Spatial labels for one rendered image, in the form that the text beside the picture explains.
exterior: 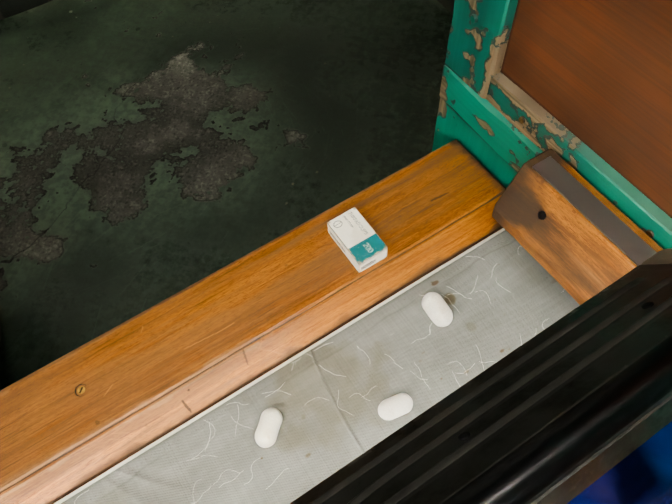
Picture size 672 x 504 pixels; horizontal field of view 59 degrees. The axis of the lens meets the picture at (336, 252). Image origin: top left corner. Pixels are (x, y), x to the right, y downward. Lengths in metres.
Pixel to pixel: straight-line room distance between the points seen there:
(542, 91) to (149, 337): 0.44
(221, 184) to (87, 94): 0.59
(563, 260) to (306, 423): 0.28
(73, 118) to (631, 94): 1.70
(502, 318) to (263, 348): 0.24
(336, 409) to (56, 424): 0.25
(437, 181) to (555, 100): 0.16
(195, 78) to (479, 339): 1.53
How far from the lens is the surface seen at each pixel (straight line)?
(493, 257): 0.65
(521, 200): 0.58
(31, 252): 1.74
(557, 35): 0.56
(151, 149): 1.82
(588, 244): 0.56
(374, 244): 0.59
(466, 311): 0.62
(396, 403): 0.56
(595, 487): 0.21
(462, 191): 0.66
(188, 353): 0.59
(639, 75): 0.52
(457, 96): 0.68
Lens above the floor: 1.29
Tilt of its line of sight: 59 degrees down
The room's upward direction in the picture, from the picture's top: 5 degrees counter-clockwise
